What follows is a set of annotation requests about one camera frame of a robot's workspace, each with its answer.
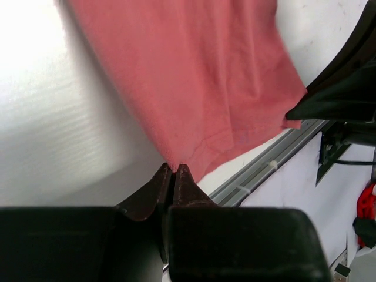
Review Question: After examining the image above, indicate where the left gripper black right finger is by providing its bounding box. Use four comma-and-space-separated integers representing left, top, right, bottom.
167, 165, 332, 281

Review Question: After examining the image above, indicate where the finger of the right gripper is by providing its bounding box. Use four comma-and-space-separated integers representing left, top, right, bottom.
286, 1, 375, 122

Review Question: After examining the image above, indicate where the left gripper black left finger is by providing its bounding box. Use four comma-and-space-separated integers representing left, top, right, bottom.
1, 164, 172, 281

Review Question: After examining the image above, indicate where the dusty red t-shirt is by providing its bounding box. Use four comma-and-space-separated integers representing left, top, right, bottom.
68, 1, 306, 181

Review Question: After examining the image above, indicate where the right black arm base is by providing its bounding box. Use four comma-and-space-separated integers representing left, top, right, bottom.
316, 122, 375, 183

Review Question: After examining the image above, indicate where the red object beside table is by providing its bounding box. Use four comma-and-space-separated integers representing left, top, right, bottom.
357, 183, 375, 219

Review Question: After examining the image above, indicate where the aluminium table rail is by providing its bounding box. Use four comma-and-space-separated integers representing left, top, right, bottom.
209, 120, 334, 207

